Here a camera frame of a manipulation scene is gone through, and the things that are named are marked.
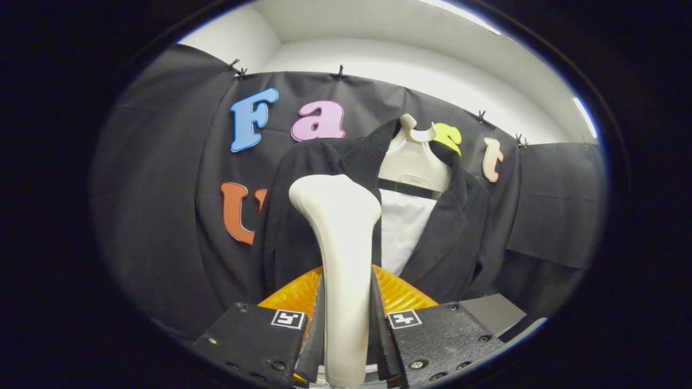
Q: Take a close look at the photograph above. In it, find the beige cabinet with grey top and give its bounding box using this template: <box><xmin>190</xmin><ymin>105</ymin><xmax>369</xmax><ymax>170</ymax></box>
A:
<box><xmin>460</xmin><ymin>293</ymin><xmax>528</xmax><ymax>337</ymax></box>

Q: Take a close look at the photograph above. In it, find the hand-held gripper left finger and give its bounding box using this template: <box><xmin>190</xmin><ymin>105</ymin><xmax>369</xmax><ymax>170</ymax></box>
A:
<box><xmin>195</xmin><ymin>265</ymin><xmax>327</xmax><ymax>387</ymax></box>

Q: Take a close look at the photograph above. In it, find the white mannequin torso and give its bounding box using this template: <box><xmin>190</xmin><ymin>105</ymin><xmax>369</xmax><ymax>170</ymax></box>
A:
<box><xmin>377</xmin><ymin>113</ymin><xmax>454</xmax><ymax>277</ymax></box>

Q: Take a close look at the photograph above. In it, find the black suit jacket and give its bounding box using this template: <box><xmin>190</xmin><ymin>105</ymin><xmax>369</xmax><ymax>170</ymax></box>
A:
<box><xmin>250</xmin><ymin>119</ymin><xmax>493</xmax><ymax>304</ymax></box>

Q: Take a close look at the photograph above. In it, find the white garment steamer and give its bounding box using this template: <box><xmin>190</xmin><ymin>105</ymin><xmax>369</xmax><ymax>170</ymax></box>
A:
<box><xmin>288</xmin><ymin>174</ymin><xmax>382</xmax><ymax>388</ymax></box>

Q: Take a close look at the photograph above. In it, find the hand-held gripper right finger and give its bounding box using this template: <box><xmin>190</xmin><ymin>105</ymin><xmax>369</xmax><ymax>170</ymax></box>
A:
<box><xmin>371</xmin><ymin>264</ymin><xmax>506</xmax><ymax>385</ymax></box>

